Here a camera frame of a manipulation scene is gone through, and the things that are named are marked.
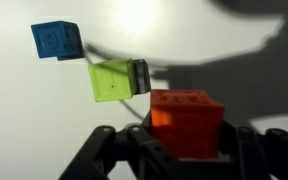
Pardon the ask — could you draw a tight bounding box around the yellow-green block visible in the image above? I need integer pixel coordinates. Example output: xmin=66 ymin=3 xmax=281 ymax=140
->
xmin=88 ymin=59 xmax=137 ymax=102

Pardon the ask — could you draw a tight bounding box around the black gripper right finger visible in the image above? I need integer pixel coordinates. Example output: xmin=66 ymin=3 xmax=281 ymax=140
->
xmin=219 ymin=121 xmax=288 ymax=180

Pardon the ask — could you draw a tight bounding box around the grey block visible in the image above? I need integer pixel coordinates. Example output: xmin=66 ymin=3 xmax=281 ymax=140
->
xmin=133 ymin=59 xmax=151 ymax=94

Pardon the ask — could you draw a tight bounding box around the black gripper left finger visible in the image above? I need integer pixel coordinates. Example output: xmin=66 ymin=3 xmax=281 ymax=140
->
xmin=58 ymin=111 xmax=185 ymax=180

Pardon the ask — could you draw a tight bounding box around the orange block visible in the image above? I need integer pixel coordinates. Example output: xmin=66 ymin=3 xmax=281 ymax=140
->
xmin=150 ymin=89 xmax=225 ymax=159

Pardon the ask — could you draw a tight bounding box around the dark blue block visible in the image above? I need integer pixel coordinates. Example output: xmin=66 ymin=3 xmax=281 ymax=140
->
xmin=31 ymin=21 xmax=84 ymax=61

